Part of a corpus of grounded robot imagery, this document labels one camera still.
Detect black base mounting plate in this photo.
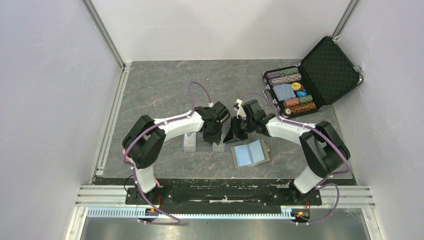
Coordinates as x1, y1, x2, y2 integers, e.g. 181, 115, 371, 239
145, 178, 322, 215

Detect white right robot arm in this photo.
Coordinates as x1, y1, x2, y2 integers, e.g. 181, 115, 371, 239
224, 99, 351, 204

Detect poker chips in case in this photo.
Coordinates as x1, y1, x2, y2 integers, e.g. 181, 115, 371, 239
263, 66, 318, 118

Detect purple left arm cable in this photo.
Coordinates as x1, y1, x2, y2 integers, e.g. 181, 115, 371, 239
122, 82, 213, 227

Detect clear acrylic card box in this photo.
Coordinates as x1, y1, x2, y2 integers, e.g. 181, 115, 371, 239
182, 132, 197, 153
212, 133, 226, 153

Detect black poker chip case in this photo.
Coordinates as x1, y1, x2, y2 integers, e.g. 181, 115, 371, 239
275, 35, 364, 119

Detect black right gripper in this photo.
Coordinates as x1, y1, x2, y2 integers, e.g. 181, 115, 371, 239
223, 116, 255, 144

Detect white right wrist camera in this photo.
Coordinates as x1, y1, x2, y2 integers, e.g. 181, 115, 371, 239
233, 99, 247, 120

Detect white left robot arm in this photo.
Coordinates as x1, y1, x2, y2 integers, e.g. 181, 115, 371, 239
122, 101, 230, 204

